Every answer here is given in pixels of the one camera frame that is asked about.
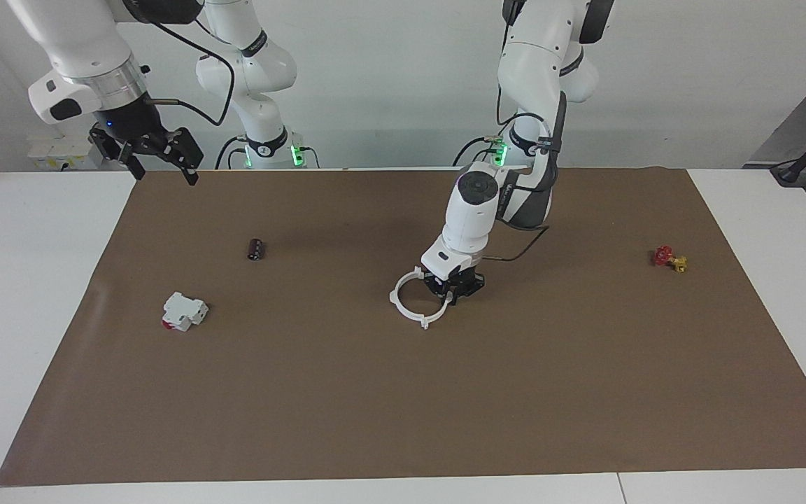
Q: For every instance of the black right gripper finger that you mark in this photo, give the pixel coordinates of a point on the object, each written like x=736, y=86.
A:
x=136, y=166
x=192, y=168

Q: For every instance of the red handwheel yellow valve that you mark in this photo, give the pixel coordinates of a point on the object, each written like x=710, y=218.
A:
x=663, y=256

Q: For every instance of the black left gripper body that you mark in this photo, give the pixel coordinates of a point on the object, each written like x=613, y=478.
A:
x=462, y=280

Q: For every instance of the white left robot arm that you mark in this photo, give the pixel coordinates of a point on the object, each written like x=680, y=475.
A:
x=473, y=210

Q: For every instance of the small black cylindrical component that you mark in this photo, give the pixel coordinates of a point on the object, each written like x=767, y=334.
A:
x=257, y=250

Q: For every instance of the white power strip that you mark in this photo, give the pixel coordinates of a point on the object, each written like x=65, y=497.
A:
x=60, y=150

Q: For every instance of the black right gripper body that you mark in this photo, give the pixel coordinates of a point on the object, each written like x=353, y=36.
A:
x=130, y=129

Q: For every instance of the brown table mat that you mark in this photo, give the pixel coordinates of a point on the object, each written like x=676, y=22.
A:
x=375, y=392

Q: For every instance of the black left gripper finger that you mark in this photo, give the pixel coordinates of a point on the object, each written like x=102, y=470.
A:
x=453, y=297
x=470, y=291

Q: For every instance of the white circuit breaker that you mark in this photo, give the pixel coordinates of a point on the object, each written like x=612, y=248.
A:
x=182, y=309

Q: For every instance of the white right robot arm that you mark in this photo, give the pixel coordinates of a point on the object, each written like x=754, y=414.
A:
x=88, y=42

